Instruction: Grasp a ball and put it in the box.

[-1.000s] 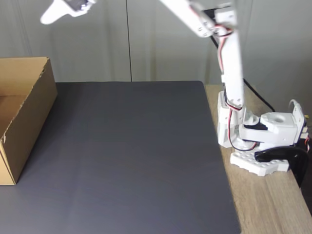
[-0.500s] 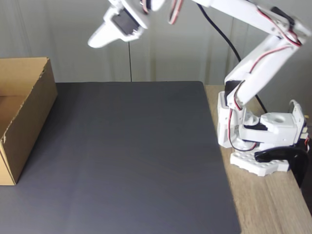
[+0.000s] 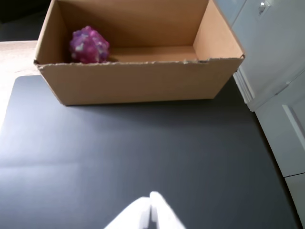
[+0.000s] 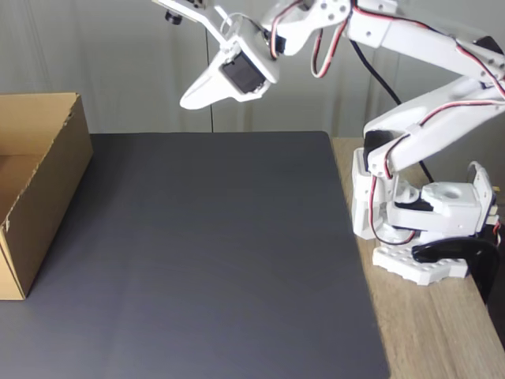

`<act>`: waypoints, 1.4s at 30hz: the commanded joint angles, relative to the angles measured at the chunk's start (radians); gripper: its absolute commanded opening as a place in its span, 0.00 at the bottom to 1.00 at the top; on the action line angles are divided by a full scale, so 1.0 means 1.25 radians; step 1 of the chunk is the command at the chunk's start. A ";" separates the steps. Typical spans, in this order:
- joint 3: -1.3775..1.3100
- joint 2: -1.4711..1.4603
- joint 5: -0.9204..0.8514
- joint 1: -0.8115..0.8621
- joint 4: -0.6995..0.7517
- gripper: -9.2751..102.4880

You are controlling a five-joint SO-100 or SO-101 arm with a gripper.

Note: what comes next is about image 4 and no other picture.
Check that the brown cardboard box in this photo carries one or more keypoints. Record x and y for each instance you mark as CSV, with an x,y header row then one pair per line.
x,y
51,197

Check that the dark grey table mat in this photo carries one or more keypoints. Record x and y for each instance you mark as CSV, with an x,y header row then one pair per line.
x,y
177,237

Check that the black table clamp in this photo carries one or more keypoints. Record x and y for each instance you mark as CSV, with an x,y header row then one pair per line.
x,y
485,272

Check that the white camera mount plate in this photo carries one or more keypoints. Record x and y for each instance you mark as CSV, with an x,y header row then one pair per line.
x,y
185,8

